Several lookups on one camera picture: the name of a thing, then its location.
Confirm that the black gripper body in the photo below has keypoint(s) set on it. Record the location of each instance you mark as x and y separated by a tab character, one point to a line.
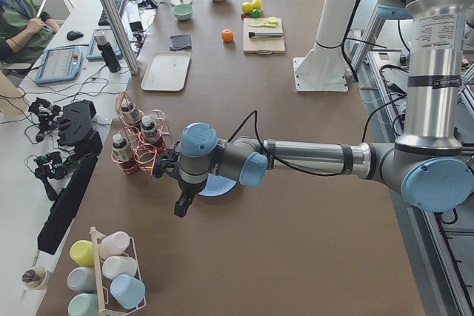
189	189

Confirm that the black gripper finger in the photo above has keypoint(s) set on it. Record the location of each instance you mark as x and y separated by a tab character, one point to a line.
184	202

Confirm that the orange fruit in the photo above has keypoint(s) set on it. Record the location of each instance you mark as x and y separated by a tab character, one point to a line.
227	35

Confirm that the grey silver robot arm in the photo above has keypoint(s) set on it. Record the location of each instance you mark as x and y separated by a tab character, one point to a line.
424	163

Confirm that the blue round plate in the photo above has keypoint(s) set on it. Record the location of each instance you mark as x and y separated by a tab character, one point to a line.
217	185

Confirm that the tea bottle middle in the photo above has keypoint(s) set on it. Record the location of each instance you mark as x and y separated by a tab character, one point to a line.
150	132

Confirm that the tea bottle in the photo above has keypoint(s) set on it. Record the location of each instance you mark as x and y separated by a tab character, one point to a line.
150	132
123	154
130	113

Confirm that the tea bottle front left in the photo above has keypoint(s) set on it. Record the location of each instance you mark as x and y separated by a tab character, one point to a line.
123	154

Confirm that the tea bottle rear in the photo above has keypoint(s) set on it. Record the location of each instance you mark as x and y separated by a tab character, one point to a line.
130	113

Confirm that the pink cup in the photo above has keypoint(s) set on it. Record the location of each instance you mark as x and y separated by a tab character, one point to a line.
114	244

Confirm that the cream rabbit tray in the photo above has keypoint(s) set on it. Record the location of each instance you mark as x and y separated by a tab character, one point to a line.
166	71

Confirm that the white cup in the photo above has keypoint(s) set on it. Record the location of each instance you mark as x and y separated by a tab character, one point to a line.
117	265

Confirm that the blue cup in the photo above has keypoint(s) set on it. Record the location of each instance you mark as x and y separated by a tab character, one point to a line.
128	291

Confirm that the cream cup rack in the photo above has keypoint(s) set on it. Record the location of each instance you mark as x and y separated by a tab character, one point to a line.
108	305

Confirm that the black thermos bottle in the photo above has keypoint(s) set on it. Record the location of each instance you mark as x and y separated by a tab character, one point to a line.
107	52

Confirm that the yellow cup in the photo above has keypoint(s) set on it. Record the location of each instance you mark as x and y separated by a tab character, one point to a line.
81	252

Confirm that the grey folded cloth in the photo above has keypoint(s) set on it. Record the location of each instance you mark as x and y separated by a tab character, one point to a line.
180	42

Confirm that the grey cup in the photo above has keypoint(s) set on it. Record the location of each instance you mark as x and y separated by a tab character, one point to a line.
82	280

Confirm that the mint green cup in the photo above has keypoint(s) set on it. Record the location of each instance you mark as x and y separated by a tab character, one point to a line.
84	304

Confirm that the blue teach pendant tablet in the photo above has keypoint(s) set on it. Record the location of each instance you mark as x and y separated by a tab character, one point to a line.
59	64

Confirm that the green bowl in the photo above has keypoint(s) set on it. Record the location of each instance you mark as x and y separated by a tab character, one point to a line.
183	12

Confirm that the steel cylinder black tip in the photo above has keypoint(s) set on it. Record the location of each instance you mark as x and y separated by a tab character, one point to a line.
265	34

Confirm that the wooden cutting board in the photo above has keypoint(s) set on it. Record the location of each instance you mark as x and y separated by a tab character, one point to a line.
262	45

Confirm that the black computer mouse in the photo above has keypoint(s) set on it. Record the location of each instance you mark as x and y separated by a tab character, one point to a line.
73	35

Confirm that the paper cup with utensils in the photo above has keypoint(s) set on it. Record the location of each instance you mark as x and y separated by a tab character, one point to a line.
36	278

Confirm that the green lime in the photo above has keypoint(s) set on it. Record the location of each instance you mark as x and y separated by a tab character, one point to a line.
255	13

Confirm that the whole lemon front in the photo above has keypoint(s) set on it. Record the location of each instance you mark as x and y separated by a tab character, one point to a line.
247	7

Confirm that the whole lemon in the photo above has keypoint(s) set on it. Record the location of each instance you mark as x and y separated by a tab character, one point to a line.
256	4
247	7

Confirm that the lemon slice upper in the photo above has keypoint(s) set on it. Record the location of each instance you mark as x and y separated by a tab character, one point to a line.
272	20

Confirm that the whole lemon back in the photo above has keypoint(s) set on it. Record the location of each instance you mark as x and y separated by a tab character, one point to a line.
256	4

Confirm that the person in green shirt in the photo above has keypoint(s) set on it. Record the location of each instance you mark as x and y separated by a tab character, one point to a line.
25	32

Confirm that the copper wire bottle rack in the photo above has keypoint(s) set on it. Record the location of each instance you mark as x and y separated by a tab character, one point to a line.
145	154

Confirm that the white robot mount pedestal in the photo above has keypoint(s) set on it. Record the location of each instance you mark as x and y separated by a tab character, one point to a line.
323	68

